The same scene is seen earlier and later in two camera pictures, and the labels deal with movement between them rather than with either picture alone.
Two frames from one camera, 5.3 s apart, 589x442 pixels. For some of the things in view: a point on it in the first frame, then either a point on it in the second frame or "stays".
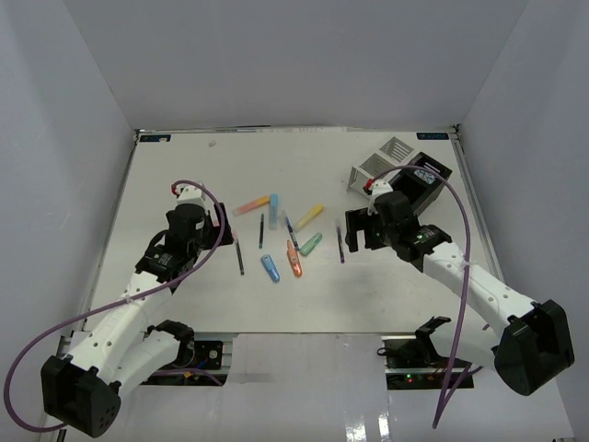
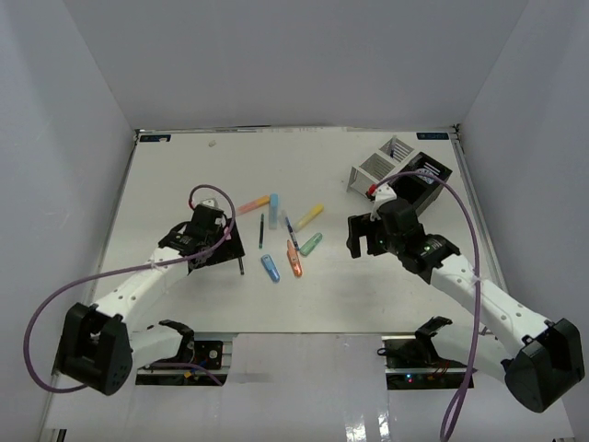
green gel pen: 261,230 stays
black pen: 340,247 -> 393,144
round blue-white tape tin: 424,176 stays
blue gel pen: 296,245 stays
